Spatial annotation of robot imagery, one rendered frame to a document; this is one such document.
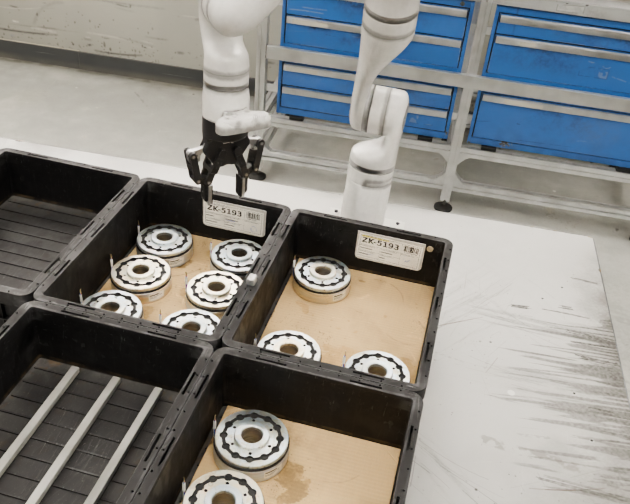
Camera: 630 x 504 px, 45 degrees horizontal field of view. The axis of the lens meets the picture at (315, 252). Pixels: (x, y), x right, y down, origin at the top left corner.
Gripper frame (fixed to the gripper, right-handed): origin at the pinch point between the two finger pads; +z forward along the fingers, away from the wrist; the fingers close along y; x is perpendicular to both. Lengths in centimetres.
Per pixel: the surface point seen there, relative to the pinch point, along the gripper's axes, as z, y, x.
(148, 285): 14.6, 14.6, 1.0
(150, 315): 17.5, 16.1, 5.3
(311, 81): 51, -111, -142
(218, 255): 14.5, 0.0, -1.8
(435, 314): 7.5, -18.7, 35.7
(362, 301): 17.4, -18.5, 18.3
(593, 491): 31, -35, 62
